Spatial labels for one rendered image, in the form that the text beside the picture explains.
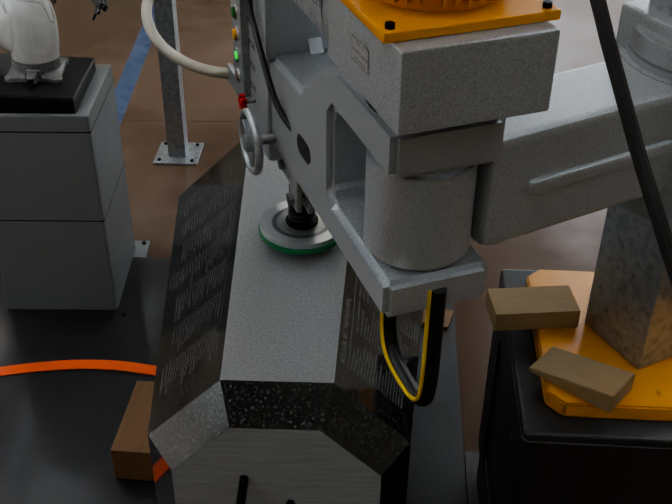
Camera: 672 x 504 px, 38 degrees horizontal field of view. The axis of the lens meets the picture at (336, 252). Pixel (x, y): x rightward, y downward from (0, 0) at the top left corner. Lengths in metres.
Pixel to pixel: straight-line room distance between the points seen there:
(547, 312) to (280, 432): 0.69
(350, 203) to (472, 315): 1.80
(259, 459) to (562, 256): 2.13
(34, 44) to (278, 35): 1.35
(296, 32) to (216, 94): 3.03
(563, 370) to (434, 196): 0.73
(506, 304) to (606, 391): 0.33
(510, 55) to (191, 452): 1.14
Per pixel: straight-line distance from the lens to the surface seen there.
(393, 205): 1.62
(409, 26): 1.40
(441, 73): 1.40
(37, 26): 3.29
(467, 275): 1.72
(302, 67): 2.05
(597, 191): 1.85
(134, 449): 2.95
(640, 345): 2.25
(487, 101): 1.46
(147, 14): 2.86
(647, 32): 1.95
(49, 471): 3.11
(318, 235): 2.42
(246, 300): 2.31
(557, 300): 2.36
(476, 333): 3.53
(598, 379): 2.18
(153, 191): 4.33
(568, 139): 1.73
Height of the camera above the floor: 2.24
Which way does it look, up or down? 35 degrees down
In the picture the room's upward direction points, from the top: 1 degrees clockwise
